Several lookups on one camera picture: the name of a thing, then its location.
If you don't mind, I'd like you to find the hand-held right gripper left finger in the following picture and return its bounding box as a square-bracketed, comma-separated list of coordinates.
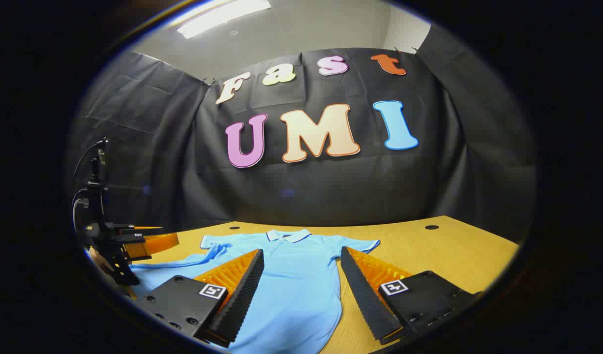
[134, 248, 265, 349]

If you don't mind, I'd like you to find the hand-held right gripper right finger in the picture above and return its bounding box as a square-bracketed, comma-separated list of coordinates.
[340, 246, 484, 345]

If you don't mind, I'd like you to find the light blue polo T-shirt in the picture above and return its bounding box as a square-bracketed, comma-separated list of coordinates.
[129, 229, 381, 354]

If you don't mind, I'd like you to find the black backdrop cloth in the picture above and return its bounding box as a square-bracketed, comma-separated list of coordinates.
[65, 25, 536, 241]

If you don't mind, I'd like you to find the ceiling light panel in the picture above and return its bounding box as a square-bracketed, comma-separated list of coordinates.
[176, 0, 272, 40]

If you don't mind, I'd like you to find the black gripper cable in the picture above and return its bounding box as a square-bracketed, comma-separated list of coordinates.
[71, 139, 108, 232]

